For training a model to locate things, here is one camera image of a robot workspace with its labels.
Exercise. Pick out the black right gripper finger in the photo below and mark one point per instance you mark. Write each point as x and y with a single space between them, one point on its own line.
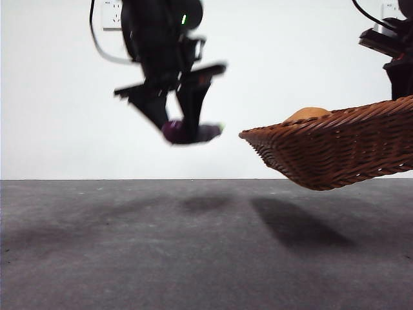
401 80

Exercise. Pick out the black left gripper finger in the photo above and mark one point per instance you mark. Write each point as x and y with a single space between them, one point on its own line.
151 109
193 106

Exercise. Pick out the purple eggplant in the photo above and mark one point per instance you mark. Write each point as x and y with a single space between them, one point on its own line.
174 134

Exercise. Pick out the brown wicker basket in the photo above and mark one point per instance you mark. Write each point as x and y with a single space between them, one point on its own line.
338 151

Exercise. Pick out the brown potato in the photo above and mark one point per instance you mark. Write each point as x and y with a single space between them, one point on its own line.
308 113

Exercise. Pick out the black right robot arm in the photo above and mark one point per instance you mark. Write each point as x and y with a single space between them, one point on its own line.
408 4

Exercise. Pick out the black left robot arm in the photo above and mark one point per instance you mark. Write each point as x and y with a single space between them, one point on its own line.
155 32

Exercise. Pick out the white wall socket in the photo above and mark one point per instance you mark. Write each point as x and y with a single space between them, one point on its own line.
111 16
388 13

